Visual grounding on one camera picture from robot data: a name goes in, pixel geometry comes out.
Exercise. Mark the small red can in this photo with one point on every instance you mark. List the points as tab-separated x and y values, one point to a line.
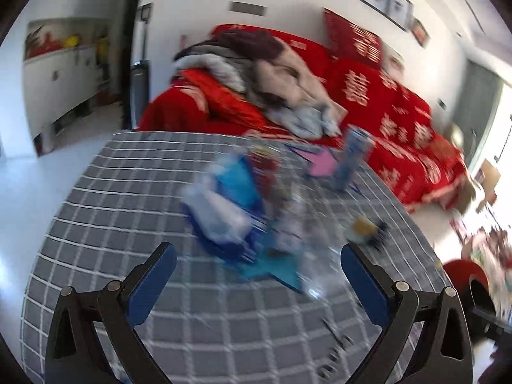
266	164

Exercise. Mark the cardboard box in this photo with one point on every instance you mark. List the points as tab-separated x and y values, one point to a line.
490	176

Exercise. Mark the beige leather armchair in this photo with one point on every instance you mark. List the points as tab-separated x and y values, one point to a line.
456	135

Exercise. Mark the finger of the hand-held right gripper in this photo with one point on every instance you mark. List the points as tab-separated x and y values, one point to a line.
490	320

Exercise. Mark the blue plastic bag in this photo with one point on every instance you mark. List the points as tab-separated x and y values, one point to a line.
236	184

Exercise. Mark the red stool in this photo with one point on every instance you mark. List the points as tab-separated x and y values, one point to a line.
460	272

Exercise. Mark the pile of blankets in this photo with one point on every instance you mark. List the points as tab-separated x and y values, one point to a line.
218	70

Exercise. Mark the tall blue white can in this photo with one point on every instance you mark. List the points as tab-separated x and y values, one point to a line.
352	160

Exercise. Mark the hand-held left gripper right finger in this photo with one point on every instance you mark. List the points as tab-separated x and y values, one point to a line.
366	284

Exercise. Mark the dark maroon garment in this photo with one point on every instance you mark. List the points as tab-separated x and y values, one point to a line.
248	44

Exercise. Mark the upright vacuum cleaner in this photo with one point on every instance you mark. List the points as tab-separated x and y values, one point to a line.
139	88

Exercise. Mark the beige fleece blanket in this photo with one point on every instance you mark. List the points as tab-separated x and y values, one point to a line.
288	80

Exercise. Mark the small red photo frame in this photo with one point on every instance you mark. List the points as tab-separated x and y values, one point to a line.
420	32

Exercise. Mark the person's right forearm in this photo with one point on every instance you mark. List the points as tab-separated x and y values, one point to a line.
496	364

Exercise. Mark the clear plastic bag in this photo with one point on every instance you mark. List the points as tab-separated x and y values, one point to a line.
320	256

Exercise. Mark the photo print pillow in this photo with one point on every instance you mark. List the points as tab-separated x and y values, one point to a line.
394	64

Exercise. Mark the red gold-trim quilt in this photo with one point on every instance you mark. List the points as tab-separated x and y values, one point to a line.
224	104

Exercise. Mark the grey wall panel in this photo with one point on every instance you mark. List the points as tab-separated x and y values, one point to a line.
248	8

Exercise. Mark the red shelf decoration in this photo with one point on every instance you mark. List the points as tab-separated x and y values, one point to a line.
44	44

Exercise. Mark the white wall cabinet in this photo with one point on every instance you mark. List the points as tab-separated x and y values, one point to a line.
60	88

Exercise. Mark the black round bin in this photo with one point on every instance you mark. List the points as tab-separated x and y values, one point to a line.
480	300

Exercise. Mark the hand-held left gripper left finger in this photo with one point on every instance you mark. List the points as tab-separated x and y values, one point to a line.
148	284

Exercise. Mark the red covered sofa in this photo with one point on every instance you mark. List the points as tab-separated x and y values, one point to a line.
400	128

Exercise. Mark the yellow toy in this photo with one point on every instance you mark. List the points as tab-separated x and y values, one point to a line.
72	41

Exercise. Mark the grey checked tablecloth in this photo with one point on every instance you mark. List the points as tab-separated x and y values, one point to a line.
140	208

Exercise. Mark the grey curtain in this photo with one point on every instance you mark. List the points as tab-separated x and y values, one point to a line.
482	108

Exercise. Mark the yellow hanging garment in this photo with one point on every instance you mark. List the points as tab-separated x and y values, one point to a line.
103	50

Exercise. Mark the small dark packet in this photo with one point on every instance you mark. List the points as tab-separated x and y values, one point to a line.
380	236

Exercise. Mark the couple wedding photo frame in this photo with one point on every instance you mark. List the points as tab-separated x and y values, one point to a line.
400	8

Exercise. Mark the red pillow with white characters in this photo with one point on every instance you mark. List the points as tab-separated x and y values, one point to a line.
354	38

